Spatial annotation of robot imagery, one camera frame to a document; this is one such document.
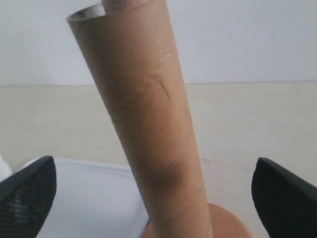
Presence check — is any wooden paper towel holder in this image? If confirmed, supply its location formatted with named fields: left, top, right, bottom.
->
left=143, top=0, right=251, bottom=238

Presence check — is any white rectangular plastic tray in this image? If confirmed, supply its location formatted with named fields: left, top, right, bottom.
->
left=38, top=157, right=149, bottom=238

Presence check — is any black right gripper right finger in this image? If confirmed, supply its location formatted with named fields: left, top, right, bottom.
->
left=251, top=158, right=317, bottom=238

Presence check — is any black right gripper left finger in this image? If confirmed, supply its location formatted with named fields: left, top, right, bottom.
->
left=0, top=156, right=56, bottom=238

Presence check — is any printed white paper towel roll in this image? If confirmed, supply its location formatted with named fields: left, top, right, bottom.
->
left=0, top=155, right=12, bottom=181

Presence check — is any brown cardboard tube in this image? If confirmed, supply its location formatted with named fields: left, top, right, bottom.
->
left=67, top=0, right=212, bottom=238

